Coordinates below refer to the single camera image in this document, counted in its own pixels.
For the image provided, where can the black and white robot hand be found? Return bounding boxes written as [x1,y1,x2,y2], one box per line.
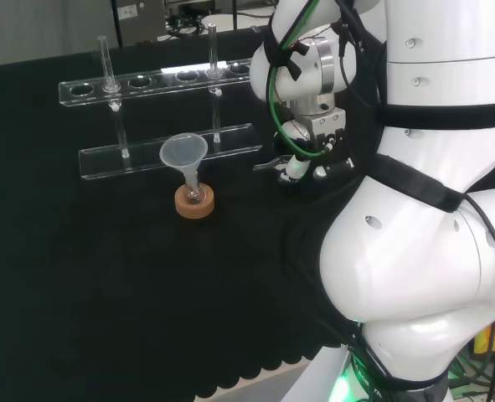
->
[252,142,358,196]

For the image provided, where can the translucent plastic funnel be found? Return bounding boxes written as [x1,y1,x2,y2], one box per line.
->
[159,132,209,188]

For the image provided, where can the clear funnel stand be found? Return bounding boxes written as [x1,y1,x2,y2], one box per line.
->
[58,23,266,182]

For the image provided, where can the small round-bottom glass flask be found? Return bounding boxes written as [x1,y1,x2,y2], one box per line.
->
[183,175,203,206]

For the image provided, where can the yellow stop button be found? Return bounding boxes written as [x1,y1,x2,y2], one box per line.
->
[472,312,495,358]

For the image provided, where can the black bench cloth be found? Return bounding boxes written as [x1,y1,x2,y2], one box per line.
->
[0,28,359,399]

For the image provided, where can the dark grey cabinet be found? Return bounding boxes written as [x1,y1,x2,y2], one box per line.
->
[111,0,169,48]

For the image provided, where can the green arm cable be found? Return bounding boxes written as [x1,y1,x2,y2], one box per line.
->
[265,0,345,161]

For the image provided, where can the cork ring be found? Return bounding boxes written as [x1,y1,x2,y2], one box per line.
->
[174,183,215,219]

